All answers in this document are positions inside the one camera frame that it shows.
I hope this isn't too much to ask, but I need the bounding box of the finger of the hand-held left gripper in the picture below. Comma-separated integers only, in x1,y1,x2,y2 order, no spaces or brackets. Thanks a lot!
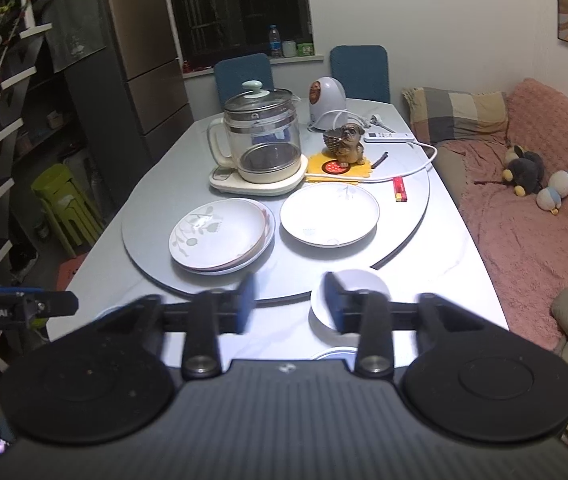
23,291,80,317

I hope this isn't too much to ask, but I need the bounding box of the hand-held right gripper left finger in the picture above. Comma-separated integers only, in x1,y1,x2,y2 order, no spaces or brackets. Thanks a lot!
95,273,258,382

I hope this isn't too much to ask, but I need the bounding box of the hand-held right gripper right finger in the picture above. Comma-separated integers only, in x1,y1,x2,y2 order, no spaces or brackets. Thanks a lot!
323,271,507,377

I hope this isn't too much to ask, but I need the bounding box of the white floral plate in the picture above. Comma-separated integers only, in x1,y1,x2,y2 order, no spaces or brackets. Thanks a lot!
280,182,381,249

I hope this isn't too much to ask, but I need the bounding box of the brown-rimmed floral plate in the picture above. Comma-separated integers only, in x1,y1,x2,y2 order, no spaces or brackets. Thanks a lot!
168,198,276,271

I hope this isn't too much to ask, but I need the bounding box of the grey round turntable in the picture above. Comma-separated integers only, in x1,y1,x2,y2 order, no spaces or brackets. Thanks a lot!
121,157,431,306

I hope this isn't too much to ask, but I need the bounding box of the cream kettle base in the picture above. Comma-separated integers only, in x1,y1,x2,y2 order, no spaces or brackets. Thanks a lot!
208,152,310,197

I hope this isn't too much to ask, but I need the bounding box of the stack of green stools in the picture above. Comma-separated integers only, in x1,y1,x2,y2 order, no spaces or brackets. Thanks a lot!
30,162,106,258

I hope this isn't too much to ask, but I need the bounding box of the yellow scalloped mat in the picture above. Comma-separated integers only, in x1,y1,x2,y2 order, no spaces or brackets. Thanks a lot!
305,149,374,183

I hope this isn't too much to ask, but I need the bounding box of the dog figurine with basket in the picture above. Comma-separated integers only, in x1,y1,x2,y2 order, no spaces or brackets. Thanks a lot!
323,124,367,167

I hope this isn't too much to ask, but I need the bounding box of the white remote control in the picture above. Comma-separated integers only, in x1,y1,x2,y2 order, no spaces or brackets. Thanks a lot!
364,131,415,144

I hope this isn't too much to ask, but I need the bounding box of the glass kettle jug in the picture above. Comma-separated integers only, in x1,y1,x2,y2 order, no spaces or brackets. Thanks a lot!
206,80,305,184

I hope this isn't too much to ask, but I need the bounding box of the dark storage shelf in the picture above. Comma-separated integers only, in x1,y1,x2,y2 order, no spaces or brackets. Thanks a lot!
9,35,95,221

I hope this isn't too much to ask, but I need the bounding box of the white round appliance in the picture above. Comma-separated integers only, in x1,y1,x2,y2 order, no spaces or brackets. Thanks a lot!
306,76,349,133

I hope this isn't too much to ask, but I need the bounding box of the pink blanket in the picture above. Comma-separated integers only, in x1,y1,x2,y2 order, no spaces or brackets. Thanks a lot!
431,77,568,356

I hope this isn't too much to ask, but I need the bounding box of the plaid pillow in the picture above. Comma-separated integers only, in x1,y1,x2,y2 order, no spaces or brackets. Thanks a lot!
402,86,510,146

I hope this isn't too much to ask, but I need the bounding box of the white slatted partition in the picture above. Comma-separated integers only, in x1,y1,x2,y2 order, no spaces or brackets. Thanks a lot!
0,0,55,376

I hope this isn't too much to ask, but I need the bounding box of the blue chair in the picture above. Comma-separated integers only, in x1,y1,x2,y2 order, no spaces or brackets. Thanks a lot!
214,53,275,111
330,45,391,105

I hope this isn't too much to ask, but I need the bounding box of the black plush toy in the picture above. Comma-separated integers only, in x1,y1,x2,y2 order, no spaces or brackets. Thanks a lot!
502,145,547,197

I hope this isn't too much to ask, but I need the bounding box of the white blue plush bird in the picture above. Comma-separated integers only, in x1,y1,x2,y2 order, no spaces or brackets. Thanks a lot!
536,169,568,216

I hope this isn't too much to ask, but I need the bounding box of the dark cloth cover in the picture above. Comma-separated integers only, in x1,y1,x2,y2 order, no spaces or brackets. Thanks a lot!
41,0,110,73

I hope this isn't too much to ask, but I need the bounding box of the grey refrigerator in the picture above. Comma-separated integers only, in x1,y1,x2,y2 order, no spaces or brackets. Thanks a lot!
61,0,196,221

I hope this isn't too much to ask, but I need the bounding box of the dark window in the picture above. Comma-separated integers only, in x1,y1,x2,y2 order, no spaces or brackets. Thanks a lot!
164,0,312,73

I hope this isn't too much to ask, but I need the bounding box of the white power cable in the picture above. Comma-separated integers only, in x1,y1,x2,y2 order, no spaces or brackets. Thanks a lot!
309,110,438,181

